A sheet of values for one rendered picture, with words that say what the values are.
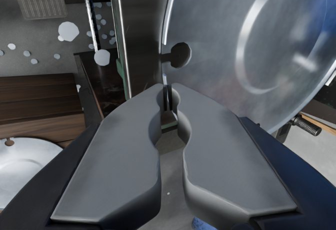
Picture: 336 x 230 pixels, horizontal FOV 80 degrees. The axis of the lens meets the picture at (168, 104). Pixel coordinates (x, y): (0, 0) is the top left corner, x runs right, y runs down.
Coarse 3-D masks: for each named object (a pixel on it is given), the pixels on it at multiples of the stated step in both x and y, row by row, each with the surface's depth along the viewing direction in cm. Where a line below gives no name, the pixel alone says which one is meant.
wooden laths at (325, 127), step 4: (300, 112) 134; (304, 116) 131; (308, 116) 130; (308, 120) 130; (312, 120) 128; (316, 120) 127; (316, 124) 127; (320, 124) 125; (324, 124) 123; (324, 128) 123; (328, 128) 122; (332, 128) 120; (332, 132) 120
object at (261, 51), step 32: (192, 0) 15; (224, 0) 16; (256, 0) 18; (288, 0) 19; (320, 0) 21; (192, 32) 17; (224, 32) 18; (256, 32) 19; (288, 32) 21; (320, 32) 25; (192, 64) 18; (224, 64) 20; (256, 64) 21; (288, 64) 24; (320, 64) 28; (224, 96) 22; (256, 96) 25; (288, 96) 28
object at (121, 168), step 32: (160, 96) 11; (128, 128) 8; (160, 128) 9; (96, 160) 7; (128, 160) 7; (64, 192) 6; (96, 192) 6; (128, 192) 6; (160, 192) 7; (128, 224) 6
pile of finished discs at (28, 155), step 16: (0, 144) 56; (16, 144) 58; (32, 144) 60; (48, 144) 62; (0, 160) 58; (16, 160) 59; (32, 160) 62; (48, 160) 65; (0, 176) 59; (16, 176) 62; (32, 176) 64; (0, 192) 62; (16, 192) 65; (0, 208) 65
